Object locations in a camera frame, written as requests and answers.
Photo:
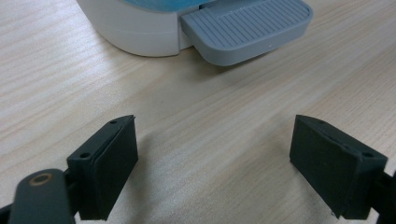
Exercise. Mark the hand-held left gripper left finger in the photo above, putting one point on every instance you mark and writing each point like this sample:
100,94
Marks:
102,174

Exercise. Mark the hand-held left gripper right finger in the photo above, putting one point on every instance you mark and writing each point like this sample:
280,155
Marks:
336,168

